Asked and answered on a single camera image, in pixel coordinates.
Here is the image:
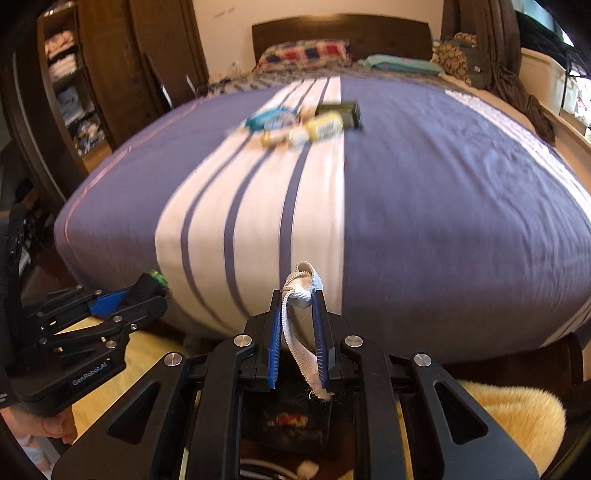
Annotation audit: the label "dark grey bag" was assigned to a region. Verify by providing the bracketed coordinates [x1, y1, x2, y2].
[464, 44, 492, 88]

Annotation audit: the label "small yellow bottle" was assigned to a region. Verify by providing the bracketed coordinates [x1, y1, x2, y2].
[259, 130, 294, 148]

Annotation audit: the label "person's left hand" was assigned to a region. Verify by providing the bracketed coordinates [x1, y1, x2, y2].
[16, 410, 79, 446]

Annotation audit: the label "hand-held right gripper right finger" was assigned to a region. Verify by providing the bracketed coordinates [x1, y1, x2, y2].
[310, 290, 540, 480]

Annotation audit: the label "mixed pile of clothes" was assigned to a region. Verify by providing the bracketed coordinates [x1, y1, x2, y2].
[71, 117, 109, 155]

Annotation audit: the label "blue folded clothes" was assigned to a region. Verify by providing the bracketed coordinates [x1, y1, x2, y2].
[55, 83, 95, 125]

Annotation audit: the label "white storage box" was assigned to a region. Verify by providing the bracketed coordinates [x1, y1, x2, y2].
[519, 46, 566, 116]

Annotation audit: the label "grey zigzag sheet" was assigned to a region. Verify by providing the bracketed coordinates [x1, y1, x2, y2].
[198, 62, 462, 97]

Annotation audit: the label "dark green box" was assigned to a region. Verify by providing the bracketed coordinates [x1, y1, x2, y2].
[315, 102, 363, 130]

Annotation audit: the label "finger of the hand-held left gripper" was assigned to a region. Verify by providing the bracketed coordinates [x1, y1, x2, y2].
[41, 295, 168, 354]
[27, 285, 139, 331]

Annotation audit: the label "yellow fluffy rug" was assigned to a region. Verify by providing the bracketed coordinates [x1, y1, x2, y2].
[69, 323, 568, 480]

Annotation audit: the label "blue snack packet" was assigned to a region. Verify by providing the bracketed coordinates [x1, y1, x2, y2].
[244, 106, 301, 132]

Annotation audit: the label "blue white striped blanket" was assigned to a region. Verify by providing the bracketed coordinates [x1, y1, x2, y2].
[53, 76, 591, 365]

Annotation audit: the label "black jacket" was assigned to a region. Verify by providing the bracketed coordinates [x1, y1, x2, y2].
[515, 9, 575, 51]

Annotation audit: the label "dark wooden wardrobe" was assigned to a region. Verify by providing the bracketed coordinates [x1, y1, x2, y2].
[0, 0, 208, 208]

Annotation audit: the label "teal pillow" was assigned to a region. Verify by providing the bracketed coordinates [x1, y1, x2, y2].
[358, 54, 444, 77]

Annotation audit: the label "brown patterned bag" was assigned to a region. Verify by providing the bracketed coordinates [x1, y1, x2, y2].
[431, 32, 478, 88]

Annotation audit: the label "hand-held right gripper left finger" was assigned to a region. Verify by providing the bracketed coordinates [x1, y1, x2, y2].
[51, 290, 283, 480]

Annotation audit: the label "dark wooden headboard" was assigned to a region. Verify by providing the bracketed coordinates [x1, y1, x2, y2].
[252, 14, 432, 70]

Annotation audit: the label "pink folded clothes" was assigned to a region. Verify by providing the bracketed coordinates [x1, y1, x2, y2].
[44, 30, 77, 58]

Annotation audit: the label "white striped folded clothes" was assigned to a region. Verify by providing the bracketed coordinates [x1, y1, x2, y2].
[48, 55, 81, 84]

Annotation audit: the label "brown curtain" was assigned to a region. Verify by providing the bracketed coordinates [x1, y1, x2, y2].
[455, 0, 557, 144]

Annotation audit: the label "white woven strap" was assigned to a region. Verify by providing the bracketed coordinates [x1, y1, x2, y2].
[281, 261, 335, 401]

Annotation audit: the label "plaid pillow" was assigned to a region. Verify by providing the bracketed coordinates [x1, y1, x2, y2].
[256, 41, 352, 72]

